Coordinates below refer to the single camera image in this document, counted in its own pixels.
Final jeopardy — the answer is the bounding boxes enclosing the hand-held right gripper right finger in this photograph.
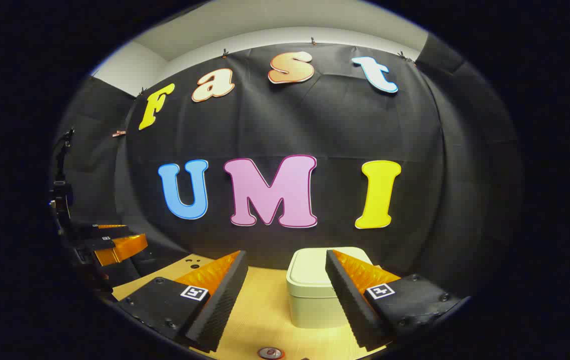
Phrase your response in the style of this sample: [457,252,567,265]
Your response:
[325,249,465,352]

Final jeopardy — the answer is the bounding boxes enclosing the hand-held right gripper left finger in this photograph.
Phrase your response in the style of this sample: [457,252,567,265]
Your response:
[115,250,249,353]

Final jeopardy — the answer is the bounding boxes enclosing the black backdrop cloth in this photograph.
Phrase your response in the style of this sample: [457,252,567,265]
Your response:
[50,42,523,301]

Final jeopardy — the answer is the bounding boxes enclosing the pale green desktop garbage bin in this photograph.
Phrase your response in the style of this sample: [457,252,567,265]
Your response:
[286,246,380,329]

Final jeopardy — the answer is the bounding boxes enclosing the wooden desktop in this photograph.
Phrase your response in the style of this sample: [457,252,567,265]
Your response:
[110,253,395,360]

